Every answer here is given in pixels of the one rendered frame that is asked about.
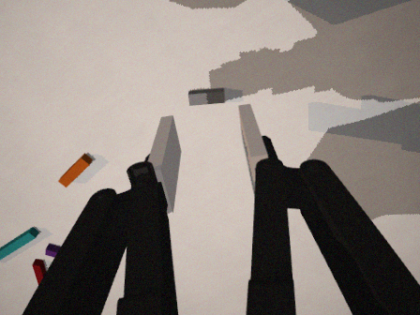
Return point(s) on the dark grey rectangular bar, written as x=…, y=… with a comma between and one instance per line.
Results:
x=206, y=96

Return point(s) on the dark purple rod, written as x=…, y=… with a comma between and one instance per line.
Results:
x=52, y=250

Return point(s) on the orange rod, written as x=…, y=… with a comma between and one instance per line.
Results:
x=75, y=170

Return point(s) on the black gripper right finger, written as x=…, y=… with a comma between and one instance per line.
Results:
x=371, y=276

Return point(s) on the dark red rod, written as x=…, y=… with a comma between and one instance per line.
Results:
x=39, y=269

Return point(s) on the turquoise rod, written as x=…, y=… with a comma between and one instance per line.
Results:
x=18, y=242

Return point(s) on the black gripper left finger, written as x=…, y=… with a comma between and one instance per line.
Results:
x=81, y=274

